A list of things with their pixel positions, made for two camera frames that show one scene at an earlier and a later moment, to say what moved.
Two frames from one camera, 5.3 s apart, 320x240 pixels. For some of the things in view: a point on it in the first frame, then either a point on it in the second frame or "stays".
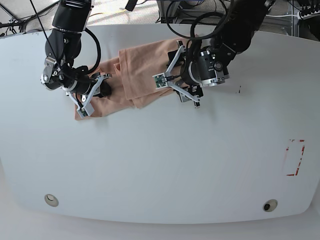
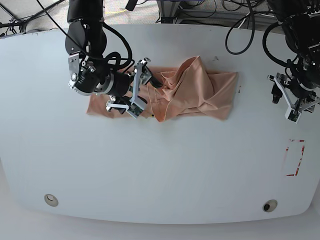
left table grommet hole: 51,200 stays
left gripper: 188,71 -> 300,96
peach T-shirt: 131,76 -> 190,90
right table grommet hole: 270,205 stays
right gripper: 74,82 -> 83,78
